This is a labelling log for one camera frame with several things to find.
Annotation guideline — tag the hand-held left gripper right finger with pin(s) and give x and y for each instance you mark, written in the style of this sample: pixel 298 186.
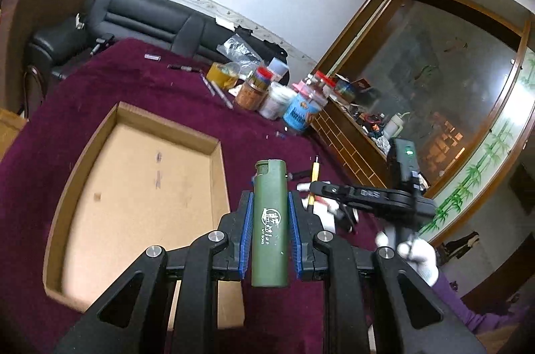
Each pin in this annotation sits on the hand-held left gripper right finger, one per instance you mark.
pixel 294 237

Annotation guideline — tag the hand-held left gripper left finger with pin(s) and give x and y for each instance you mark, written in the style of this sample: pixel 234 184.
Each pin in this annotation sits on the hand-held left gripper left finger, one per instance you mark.
pixel 247 237

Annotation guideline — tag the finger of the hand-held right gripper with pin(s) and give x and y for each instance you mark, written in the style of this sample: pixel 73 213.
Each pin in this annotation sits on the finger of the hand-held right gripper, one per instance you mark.
pixel 330 190
pixel 346 219

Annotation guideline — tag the white plastic bottle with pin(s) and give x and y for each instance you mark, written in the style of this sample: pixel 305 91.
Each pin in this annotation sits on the white plastic bottle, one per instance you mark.
pixel 326 214

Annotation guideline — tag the green lighter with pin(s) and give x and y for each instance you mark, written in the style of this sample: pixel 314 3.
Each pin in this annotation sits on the green lighter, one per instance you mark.
pixel 269 245

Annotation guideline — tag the shallow cardboard box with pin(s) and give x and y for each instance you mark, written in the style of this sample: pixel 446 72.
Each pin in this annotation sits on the shallow cardboard box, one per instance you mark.
pixel 138 186

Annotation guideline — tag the person's right forearm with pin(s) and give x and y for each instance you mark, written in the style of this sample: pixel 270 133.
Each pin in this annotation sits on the person's right forearm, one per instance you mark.
pixel 468 308

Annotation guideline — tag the person's right hand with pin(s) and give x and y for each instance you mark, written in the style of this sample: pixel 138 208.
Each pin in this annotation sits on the person's right hand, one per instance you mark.
pixel 422 258

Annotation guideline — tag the blue can with pink lid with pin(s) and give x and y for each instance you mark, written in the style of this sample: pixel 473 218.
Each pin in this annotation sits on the blue can with pink lid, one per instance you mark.
pixel 301 111

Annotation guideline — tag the white jar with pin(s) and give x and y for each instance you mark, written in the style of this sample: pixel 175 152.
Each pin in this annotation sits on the white jar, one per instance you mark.
pixel 276 101

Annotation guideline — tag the clear jar with red lid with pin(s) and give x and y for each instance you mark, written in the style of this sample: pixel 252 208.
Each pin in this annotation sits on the clear jar with red lid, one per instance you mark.
pixel 324 84

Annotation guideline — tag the orange jar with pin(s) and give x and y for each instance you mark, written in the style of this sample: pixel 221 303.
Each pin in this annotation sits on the orange jar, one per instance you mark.
pixel 250 92

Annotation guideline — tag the wooden glass cabinet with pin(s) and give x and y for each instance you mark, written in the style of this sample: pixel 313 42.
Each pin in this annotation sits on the wooden glass cabinet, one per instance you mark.
pixel 439 78

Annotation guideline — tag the yellow tape roll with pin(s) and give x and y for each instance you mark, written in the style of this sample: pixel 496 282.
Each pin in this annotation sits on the yellow tape roll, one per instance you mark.
pixel 221 76

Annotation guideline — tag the clear plastic bag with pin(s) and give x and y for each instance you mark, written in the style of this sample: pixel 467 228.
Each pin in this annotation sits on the clear plastic bag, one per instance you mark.
pixel 242 50

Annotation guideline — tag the maroon tablecloth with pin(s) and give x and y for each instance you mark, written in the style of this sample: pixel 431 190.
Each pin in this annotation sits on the maroon tablecloth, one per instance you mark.
pixel 175 86

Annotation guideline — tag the black pen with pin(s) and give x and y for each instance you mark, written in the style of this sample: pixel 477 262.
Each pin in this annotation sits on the black pen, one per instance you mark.
pixel 184 67

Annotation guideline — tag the small silver item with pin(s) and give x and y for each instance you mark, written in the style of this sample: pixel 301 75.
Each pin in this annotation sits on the small silver item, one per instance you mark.
pixel 152 56

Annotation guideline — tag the black item on sofa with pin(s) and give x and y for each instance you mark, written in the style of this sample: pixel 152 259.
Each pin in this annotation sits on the black item on sofa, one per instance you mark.
pixel 102 43

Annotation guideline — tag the black leather sofa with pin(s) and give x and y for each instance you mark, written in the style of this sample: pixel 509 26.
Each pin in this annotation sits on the black leather sofa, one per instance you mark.
pixel 138 19

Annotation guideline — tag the light wooden furniture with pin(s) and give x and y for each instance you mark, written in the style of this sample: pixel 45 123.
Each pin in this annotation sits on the light wooden furniture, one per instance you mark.
pixel 10 128

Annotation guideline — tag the brown armchair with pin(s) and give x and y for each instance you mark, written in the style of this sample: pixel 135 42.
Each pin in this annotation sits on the brown armchair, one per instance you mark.
pixel 37 27

